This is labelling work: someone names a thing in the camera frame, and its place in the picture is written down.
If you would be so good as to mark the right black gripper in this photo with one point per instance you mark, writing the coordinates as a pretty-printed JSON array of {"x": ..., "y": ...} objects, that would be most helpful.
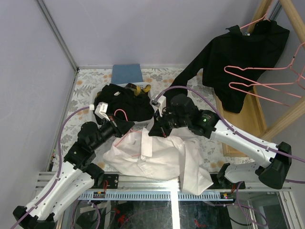
[{"x": 159, "y": 130}]

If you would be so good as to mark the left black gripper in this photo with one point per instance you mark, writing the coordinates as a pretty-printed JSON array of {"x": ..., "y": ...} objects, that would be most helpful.
[{"x": 116, "y": 126}]

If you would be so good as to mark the white shirt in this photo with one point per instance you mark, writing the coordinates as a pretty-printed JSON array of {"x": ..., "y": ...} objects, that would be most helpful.
[{"x": 179, "y": 155}]

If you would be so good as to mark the yellow plaid shirt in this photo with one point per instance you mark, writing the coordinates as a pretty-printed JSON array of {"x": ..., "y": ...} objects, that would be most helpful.
[{"x": 137, "y": 89}]

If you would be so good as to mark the pink wire hanger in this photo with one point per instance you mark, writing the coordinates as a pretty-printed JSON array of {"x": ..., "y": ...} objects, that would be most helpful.
[{"x": 273, "y": 92}]

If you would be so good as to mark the pink hanger front black shirt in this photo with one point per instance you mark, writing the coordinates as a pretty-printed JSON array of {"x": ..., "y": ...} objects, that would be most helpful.
[{"x": 257, "y": 69}]

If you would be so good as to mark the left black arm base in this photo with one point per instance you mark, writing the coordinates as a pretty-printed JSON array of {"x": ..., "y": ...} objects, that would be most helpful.
[{"x": 110, "y": 181}]

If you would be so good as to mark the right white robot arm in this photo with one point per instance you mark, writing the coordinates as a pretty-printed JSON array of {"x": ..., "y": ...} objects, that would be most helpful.
[{"x": 271, "y": 161}]

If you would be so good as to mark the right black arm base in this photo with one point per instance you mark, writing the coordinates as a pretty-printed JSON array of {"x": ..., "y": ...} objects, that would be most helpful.
[{"x": 218, "y": 180}]

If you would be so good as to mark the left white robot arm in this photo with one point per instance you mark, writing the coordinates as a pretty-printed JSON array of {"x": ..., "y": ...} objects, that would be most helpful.
[{"x": 76, "y": 174}]

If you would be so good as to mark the white plastic basket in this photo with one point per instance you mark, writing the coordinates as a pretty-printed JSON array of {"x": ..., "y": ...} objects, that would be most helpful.
[{"x": 143, "y": 122}]

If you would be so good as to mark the folded blue cloth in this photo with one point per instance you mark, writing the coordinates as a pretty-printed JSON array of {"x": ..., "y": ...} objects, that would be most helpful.
[{"x": 126, "y": 73}]

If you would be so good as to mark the wooden clothes rack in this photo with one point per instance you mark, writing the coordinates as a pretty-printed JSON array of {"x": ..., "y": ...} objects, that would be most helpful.
[{"x": 272, "y": 121}]

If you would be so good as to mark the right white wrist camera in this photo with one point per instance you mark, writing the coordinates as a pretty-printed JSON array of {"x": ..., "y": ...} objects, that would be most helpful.
[{"x": 158, "y": 103}]

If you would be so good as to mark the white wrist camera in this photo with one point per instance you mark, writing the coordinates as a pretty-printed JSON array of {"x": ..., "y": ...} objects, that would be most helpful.
[
  {"x": 158, "y": 103},
  {"x": 100, "y": 110}
]

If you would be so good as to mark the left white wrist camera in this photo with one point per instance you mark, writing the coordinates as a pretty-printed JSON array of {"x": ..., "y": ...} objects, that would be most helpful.
[{"x": 100, "y": 110}]

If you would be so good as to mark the aluminium mounting rail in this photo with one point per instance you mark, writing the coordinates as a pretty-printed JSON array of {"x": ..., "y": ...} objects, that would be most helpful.
[{"x": 130, "y": 183}]

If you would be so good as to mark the grey slotted cable duct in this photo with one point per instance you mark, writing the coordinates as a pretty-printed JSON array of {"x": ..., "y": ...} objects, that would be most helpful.
[{"x": 153, "y": 196}]

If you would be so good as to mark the aluminium corner frame post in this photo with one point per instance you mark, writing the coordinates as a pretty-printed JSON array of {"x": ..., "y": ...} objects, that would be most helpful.
[{"x": 57, "y": 34}]

